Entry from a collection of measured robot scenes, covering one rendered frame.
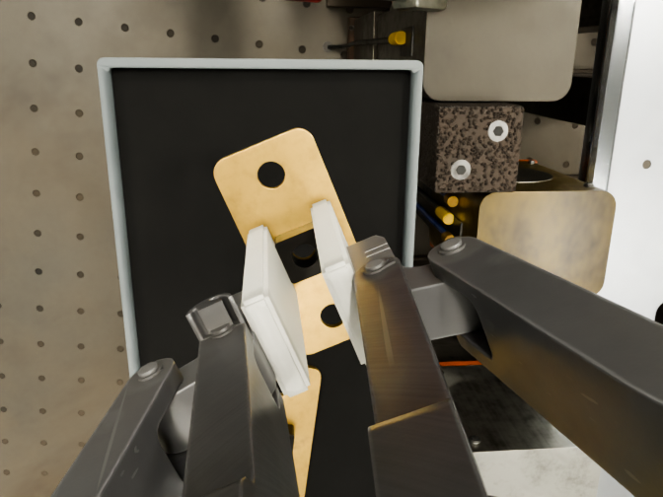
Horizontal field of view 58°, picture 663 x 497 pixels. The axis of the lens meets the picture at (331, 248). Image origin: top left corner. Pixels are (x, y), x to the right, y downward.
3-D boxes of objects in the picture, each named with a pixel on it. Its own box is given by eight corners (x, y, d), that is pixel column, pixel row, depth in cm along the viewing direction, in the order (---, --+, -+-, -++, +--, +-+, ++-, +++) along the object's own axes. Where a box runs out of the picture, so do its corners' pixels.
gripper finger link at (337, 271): (320, 271, 15) (348, 260, 15) (309, 204, 21) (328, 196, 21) (363, 370, 16) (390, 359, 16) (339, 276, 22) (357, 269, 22)
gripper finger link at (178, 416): (277, 414, 14) (160, 462, 14) (274, 324, 19) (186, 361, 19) (252, 362, 14) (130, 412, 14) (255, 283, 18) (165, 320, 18)
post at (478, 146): (390, 122, 73) (517, 193, 35) (349, 122, 73) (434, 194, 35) (392, 80, 72) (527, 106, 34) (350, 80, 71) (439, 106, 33)
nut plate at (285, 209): (387, 319, 24) (393, 333, 23) (299, 355, 24) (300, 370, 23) (307, 122, 21) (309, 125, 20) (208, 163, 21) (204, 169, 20)
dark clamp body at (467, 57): (419, 82, 72) (568, 106, 36) (322, 81, 71) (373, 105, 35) (423, 17, 70) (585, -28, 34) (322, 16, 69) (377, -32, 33)
